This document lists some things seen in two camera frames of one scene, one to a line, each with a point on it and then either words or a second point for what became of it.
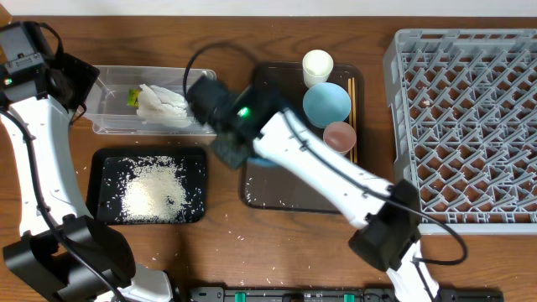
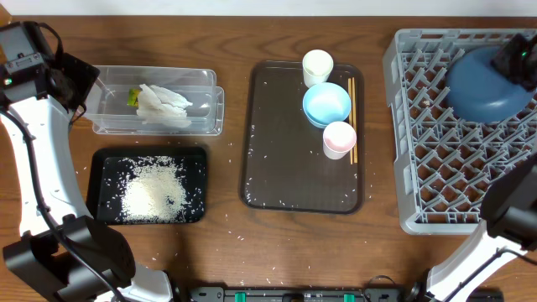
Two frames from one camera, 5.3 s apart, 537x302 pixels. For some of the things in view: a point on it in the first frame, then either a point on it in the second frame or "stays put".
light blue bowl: [325, 102] stays put
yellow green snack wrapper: [132, 98] stays put
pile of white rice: [154, 191] stays put
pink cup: [340, 136] stays put
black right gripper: [240, 152] → [516, 49]
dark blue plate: [260, 161] → [477, 91]
